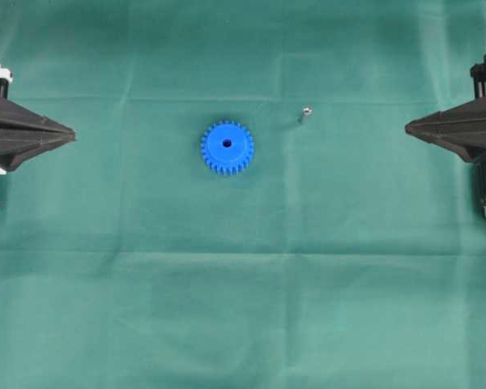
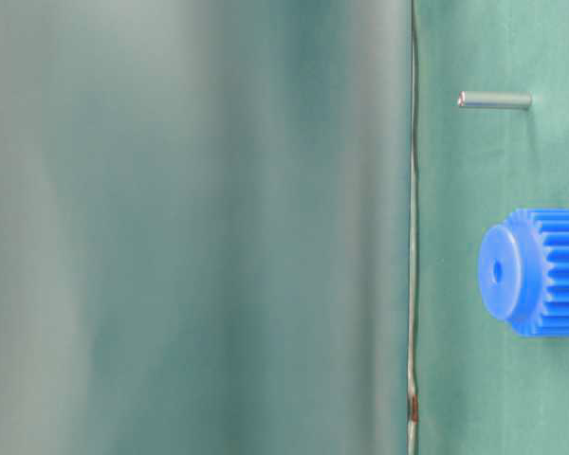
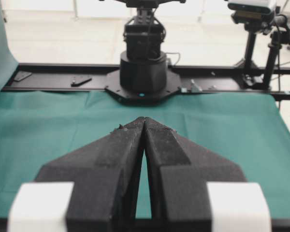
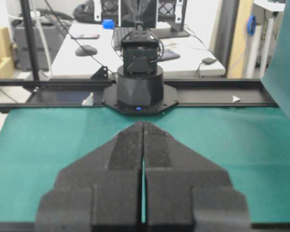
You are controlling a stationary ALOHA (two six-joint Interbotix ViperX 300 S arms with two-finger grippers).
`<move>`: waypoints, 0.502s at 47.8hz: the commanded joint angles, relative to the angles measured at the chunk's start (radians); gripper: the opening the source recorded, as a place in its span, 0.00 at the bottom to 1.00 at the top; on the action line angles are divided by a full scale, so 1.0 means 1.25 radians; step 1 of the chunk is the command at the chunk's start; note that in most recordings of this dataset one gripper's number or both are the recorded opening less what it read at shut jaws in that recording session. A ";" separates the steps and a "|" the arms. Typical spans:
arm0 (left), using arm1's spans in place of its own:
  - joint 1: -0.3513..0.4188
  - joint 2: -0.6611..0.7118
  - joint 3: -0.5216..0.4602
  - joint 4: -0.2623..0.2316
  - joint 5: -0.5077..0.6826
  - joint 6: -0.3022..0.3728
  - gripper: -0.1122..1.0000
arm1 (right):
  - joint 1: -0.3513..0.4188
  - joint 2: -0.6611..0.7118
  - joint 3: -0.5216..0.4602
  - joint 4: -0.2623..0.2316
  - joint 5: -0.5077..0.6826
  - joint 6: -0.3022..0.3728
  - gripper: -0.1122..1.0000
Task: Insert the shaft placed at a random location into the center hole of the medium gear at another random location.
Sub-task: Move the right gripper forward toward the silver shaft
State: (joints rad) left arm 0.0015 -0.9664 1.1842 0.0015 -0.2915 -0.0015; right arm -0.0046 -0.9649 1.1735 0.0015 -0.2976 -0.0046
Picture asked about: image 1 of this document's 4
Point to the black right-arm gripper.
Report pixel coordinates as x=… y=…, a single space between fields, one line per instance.
x=470 y=113

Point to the left-arm gripper white black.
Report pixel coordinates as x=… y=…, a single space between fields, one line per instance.
x=15 y=148

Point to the small silver metal shaft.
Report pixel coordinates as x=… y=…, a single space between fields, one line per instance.
x=306 y=112

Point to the blue plastic gear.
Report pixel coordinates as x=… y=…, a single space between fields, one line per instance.
x=227 y=147

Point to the green cloth mat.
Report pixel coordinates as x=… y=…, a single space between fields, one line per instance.
x=347 y=255

